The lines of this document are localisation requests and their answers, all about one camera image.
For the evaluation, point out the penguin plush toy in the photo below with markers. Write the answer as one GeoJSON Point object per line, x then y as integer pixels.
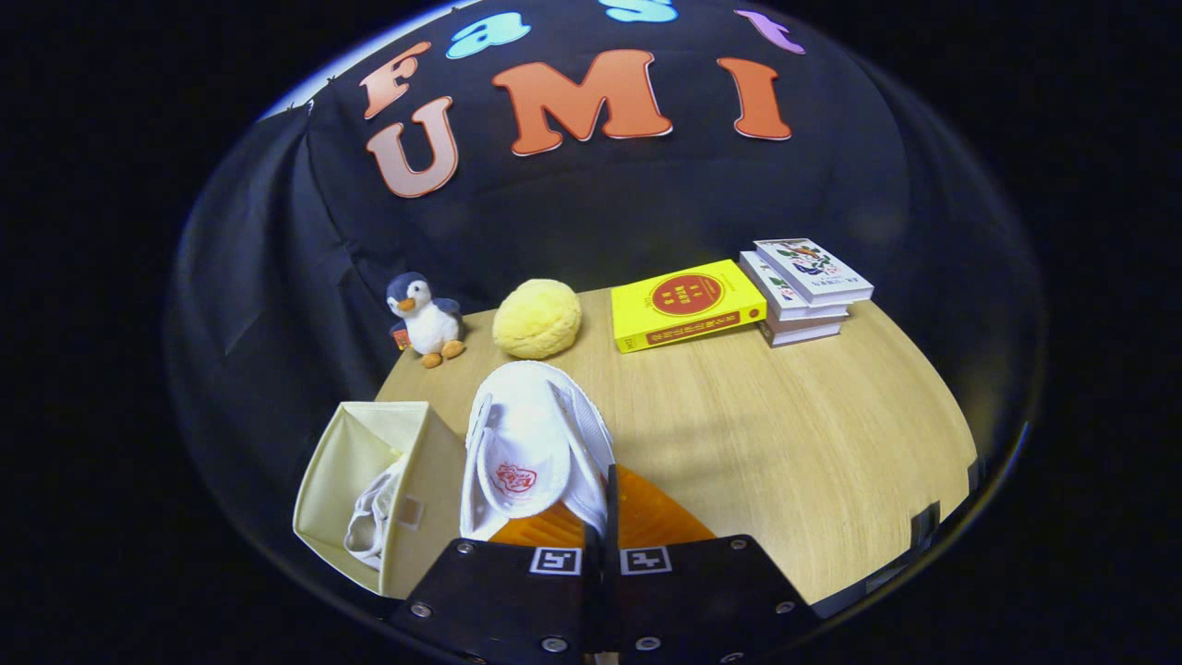
{"type": "Point", "coordinates": [428, 319]}

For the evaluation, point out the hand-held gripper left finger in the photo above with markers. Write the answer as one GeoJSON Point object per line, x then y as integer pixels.
{"type": "Point", "coordinates": [499, 600]}

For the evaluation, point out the white book with floral cover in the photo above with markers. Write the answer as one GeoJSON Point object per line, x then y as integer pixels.
{"type": "Point", "coordinates": [813, 270]}

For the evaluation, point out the white canvas shoe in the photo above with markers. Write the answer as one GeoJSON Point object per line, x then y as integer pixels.
{"type": "Point", "coordinates": [374, 522]}
{"type": "Point", "coordinates": [526, 443]}

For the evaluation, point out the yellow round plush cushion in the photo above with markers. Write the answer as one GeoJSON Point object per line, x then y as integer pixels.
{"type": "Point", "coordinates": [537, 319]}

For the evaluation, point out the yellow book with red circle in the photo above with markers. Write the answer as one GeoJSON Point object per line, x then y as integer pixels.
{"type": "Point", "coordinates": [688, 305]}

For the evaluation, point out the cream fabric storage box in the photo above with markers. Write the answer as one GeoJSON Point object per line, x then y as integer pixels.
{"type": "Point", "coordinates": [434, 499]}

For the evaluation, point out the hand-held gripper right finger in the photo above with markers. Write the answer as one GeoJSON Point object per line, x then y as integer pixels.
{"type": "Point", "coordinates": [613, 517]}

